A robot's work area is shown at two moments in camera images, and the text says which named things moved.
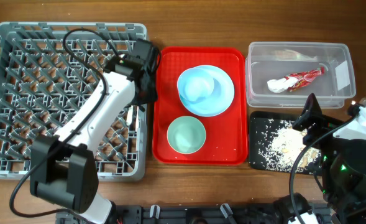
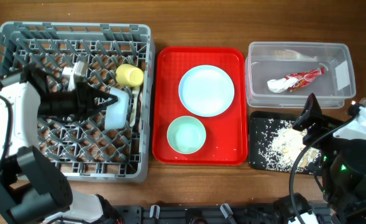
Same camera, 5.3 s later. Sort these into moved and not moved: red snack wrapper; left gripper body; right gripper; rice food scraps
Moved: left gripper body
Not moved: right gripper; rice food scraps; red snack wrapper
